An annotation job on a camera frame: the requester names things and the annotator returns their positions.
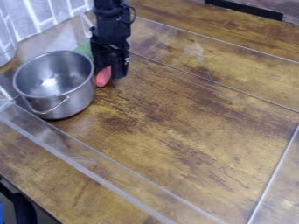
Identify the clear acrylic table barrier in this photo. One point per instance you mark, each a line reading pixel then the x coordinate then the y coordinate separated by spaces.
pixel 186 143

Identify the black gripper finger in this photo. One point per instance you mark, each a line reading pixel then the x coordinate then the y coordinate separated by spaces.
pixel 100 55
pixel 118 65

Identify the green bumpy toy vegetable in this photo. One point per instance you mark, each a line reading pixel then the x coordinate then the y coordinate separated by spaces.
pixel 84 49

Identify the black bar at back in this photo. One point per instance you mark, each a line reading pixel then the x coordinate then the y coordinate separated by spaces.
pixel 245 9

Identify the black table leg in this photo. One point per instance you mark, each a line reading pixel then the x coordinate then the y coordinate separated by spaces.
pixel 22 206

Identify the stainless steel pot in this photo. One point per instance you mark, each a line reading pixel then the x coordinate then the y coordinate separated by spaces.
pixel 56 84

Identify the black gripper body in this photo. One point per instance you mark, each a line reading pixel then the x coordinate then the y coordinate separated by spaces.
pixel 112 28

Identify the white patterned curtain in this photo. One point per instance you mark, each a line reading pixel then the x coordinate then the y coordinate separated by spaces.
pixel 28 17

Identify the pink spoon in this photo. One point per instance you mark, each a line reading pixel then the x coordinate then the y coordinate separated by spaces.
pixel 102 77

